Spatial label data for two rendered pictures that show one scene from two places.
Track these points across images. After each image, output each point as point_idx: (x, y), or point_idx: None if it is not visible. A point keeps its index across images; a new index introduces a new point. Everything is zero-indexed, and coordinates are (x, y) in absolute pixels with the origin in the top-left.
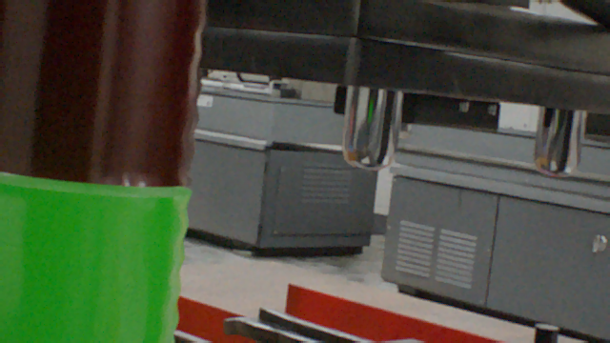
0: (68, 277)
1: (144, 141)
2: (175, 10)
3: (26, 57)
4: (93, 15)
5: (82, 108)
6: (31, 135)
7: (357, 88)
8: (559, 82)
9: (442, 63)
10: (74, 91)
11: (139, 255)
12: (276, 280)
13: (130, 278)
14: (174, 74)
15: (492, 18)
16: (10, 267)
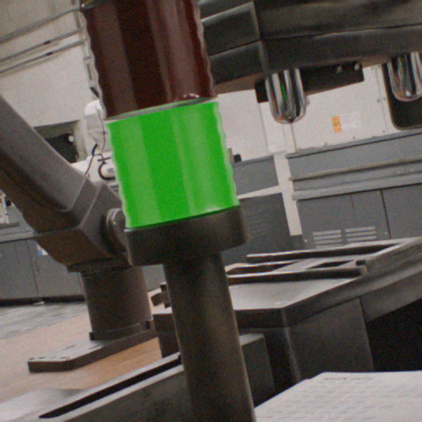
0: (175, 153)
1: (191, 75)
2: (185, 6)
3: (120, 51)
4: (147, 18)
5: (157, 66)
6: (136, 88)
7: (270, 74)
8: (394, 35)
9: (317, 42)
10: (150, 59)
11: (206, 133)
12: None
13: (205, 147)
14: (194, 39)
15: (339, 7)
16: (146, 157)
